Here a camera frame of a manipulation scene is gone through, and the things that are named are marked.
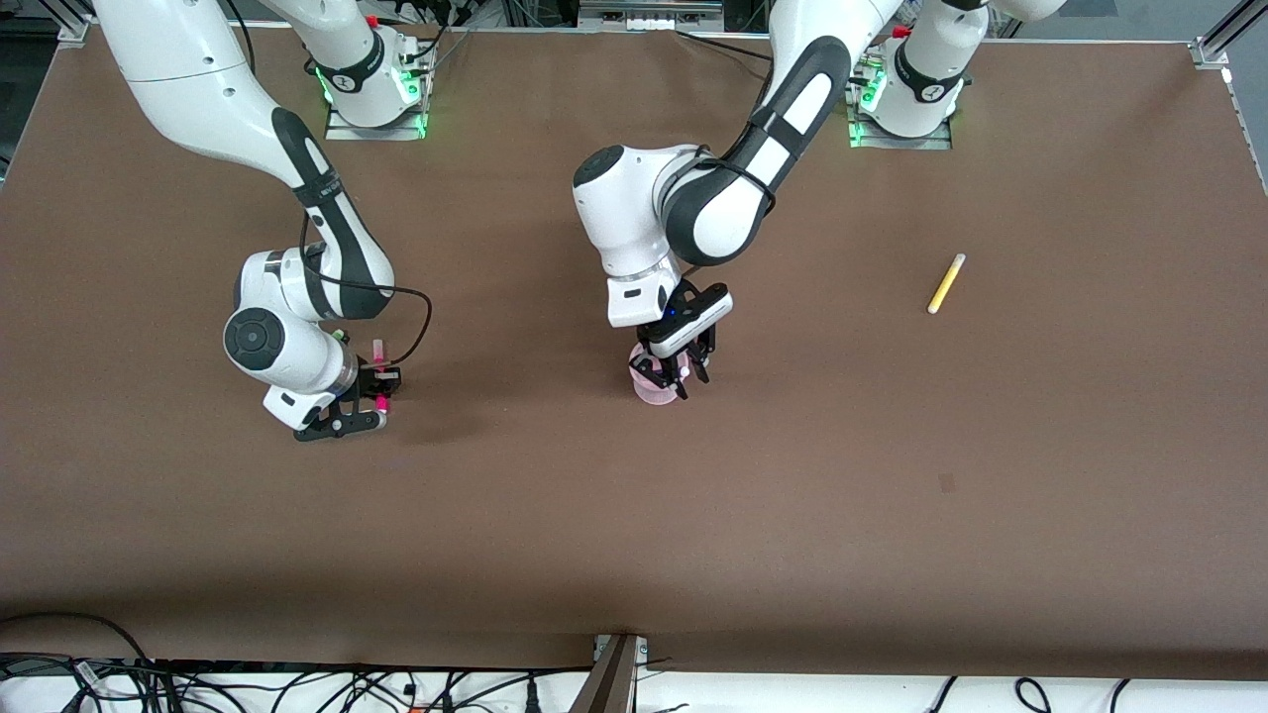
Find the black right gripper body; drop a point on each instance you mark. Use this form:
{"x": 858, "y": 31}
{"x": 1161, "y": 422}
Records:
{"x": 369, "y": 380}

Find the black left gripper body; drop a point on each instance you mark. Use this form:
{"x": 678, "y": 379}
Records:
{"x": 666, "y": 368}

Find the pink highlighter pen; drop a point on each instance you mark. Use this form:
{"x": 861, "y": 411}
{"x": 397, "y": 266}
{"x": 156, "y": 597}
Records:
{"x": 380, "y": 351}

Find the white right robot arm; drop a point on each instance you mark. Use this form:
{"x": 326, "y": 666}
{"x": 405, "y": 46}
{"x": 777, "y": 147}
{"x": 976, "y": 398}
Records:
{"x": 198, "y": 89}

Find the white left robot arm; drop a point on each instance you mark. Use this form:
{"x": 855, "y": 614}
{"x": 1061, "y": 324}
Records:
{"x": 634, "y": 218}

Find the pink mesh pen holder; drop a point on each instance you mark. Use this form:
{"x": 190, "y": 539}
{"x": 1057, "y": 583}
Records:
{"x": 654, "y": 392}

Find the brown paper table cover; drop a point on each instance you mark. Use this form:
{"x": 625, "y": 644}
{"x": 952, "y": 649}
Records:
{"x": 634, "y": 515}

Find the yellow highlighter pen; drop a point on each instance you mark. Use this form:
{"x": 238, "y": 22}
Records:
{"x": 946, "y": 283}

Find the grey metal power strip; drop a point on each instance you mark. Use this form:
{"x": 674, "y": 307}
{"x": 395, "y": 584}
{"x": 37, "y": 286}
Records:
{"x": 649, "y": 15}

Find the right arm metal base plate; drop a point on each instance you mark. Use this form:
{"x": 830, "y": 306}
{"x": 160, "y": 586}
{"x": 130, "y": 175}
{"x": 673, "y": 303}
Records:
{"x": 342, "y": 131}

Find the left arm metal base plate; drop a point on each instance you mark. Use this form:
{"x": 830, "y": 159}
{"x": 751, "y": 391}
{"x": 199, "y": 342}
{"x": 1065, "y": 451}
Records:
{"x": 872, "y": 141}

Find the grey metal beam with bracket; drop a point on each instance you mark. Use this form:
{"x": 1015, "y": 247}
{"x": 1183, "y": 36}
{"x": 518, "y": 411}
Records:
{"x": 612, "y": 683}

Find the aluminium frame corner post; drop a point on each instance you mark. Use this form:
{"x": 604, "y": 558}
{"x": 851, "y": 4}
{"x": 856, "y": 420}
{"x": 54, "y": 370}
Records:
{"x": 1214, "y": 45}
{"x": 74, "y": 30}

